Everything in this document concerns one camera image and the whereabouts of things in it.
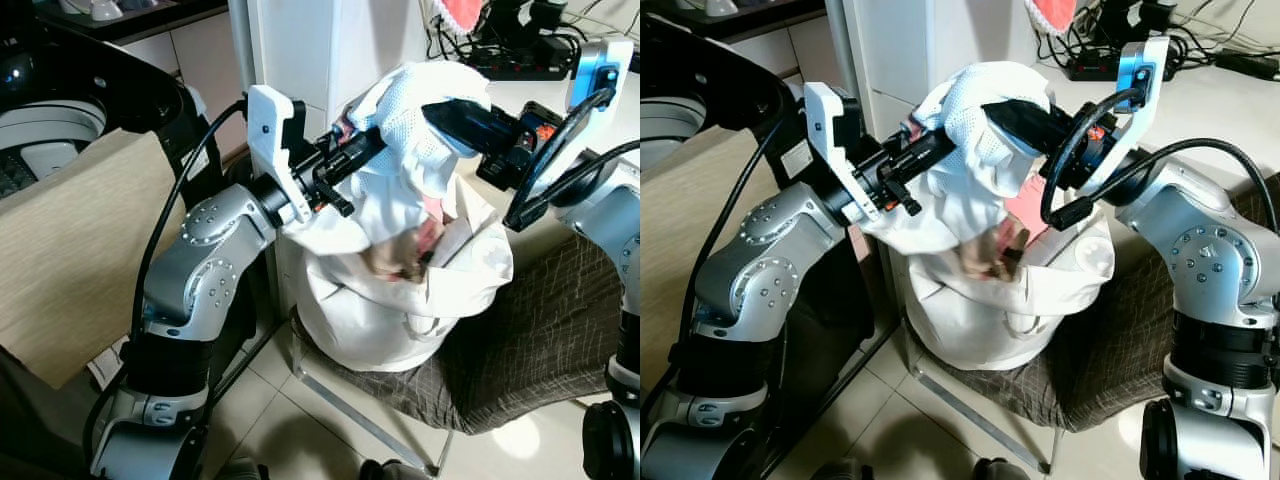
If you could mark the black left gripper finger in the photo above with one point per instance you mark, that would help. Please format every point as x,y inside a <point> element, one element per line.
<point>362,148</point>
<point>922,150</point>

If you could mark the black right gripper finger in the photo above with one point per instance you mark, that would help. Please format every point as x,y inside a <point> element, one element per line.
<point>1025,125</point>
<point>470,125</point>

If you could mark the white garment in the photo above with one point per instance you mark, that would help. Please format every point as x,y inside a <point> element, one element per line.
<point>1000,322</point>
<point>400,322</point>

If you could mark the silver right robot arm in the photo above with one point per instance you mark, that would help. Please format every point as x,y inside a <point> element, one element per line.
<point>1210,262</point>
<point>620,222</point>

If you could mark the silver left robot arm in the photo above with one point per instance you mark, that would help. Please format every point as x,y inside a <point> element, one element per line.
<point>750,282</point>
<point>200,262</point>

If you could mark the black lidded washing machine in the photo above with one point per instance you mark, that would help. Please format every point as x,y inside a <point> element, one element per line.
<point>90,80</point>
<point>720,85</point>

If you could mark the pink cloth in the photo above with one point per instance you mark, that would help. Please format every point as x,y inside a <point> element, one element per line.
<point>1030,215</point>
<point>432,235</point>

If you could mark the black power strip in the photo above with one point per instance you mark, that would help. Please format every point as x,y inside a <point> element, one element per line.
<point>520,68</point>
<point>1090,70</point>

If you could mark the white cabinet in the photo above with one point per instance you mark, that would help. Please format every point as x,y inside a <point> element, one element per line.
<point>330,40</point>
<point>930,40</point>

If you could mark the red and white cloth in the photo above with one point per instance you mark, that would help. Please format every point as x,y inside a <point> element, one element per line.
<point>462,12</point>
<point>1052,14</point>

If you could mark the beige wooden board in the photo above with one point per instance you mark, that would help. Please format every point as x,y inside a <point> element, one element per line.
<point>680,232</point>
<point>70,262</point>

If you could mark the dark wooden shelf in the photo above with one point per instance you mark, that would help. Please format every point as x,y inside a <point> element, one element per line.
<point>770,15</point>
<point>150,22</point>

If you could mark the flat black device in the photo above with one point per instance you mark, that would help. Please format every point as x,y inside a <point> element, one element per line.
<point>1250,65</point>

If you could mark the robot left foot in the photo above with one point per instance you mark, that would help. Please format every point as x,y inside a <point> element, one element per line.
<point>836,470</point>
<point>240,470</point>

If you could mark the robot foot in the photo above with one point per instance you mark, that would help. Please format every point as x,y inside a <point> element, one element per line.
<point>996,470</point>
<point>836,470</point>
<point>386,470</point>
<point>240,470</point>

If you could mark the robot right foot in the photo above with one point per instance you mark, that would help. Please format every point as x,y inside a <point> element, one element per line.
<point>996,470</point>
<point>386,470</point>

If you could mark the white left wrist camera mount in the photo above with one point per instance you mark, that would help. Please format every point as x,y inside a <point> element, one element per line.
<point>268,130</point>
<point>818,130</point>

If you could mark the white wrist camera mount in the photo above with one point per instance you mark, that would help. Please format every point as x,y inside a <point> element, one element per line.
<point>1155,60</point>
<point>818,130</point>
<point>618,55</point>
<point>268,130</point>

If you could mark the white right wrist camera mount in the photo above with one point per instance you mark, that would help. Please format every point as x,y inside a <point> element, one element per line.
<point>618,55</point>
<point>1155,60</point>

